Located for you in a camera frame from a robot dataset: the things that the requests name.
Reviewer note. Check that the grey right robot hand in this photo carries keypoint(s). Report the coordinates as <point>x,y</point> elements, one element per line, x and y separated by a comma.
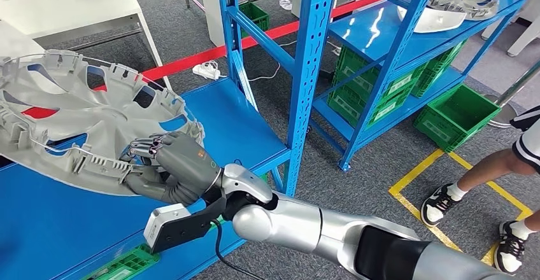
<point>185,164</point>

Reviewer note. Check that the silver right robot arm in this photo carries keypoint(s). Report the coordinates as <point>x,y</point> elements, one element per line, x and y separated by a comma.
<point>295,223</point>

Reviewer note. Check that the blue metal shelf rack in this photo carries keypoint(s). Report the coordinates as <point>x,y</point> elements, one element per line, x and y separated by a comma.
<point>236,130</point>
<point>367,33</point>

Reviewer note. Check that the white curved plastic part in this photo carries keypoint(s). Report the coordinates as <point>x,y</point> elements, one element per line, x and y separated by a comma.
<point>434,21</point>

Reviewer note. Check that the white power strip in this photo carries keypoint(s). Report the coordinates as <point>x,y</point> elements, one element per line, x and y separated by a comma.
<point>206,71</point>

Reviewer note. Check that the yellow floor tape square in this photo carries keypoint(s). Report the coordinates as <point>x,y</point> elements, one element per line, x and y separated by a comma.
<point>415,172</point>

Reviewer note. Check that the person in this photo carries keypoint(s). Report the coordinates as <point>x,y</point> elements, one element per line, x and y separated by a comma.
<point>485,170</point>

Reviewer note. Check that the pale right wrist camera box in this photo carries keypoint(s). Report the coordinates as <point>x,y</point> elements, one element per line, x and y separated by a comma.
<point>177,227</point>

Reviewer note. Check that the chrome stanchion post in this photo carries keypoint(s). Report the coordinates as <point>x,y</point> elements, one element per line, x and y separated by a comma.
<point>504,113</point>

